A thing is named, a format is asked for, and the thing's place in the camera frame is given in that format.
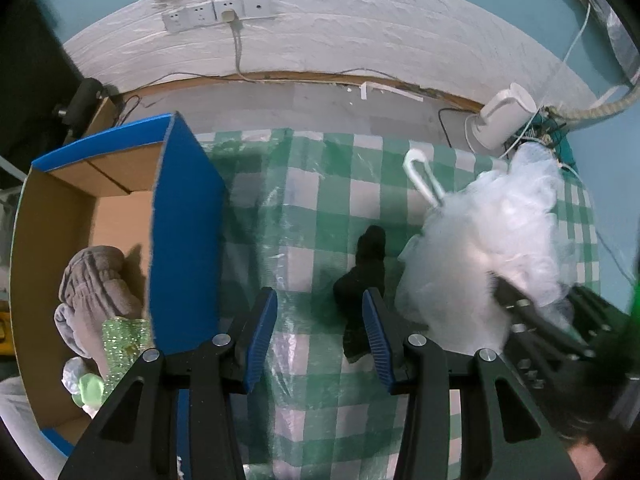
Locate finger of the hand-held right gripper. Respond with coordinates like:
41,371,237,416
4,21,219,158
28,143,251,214
492,271,601,361
562,284,632,342

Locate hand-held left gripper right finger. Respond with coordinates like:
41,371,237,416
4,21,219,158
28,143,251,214
361,287,583,480

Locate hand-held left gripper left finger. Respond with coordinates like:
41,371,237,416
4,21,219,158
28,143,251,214
57,287,278,480

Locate black sock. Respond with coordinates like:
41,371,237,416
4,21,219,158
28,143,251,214
332,225,388,363

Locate white mesh bath loofah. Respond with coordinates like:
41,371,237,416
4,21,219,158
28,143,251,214
395,142,576,356

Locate cardboard box with blue edges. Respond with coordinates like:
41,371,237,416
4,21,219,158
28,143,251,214
10,112,228,458

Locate green glitter soft roll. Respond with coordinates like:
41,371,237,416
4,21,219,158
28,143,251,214
101,317,153,396

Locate light green soft toy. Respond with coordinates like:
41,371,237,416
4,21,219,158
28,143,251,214
75,374,106,406

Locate green white checkered tablecloth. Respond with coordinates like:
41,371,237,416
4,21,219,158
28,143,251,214
192,127,601,480

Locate teal plastic basket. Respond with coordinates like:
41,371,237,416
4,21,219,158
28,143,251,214
530,115,578,171

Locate grey wrapped pipe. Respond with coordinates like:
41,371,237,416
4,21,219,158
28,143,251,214
542,85,640,122

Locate white electric kettle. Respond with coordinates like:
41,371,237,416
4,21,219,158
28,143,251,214
462,82,538,152

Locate white plastic strip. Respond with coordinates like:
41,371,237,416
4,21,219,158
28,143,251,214
357,80,423,103

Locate wooden baseboard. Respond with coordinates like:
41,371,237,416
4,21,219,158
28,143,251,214
120,71,486,111

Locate brown board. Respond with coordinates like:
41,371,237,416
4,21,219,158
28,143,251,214
65,95,123,148

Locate silver foil curtain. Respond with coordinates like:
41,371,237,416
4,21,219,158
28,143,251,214
595,0,640,86

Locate black knob clamp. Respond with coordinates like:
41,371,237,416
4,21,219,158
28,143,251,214
55,77,108,128

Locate black kettle cable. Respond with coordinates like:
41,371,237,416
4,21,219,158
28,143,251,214
437,106,473,153

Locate thin white hanging cable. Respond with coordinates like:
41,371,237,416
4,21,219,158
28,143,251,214
560,2,592,68

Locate grey plug with cable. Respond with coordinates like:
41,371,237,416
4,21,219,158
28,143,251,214
222,10,248,81

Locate white metal frame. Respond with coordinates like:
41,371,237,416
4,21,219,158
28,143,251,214
0,156,27,182

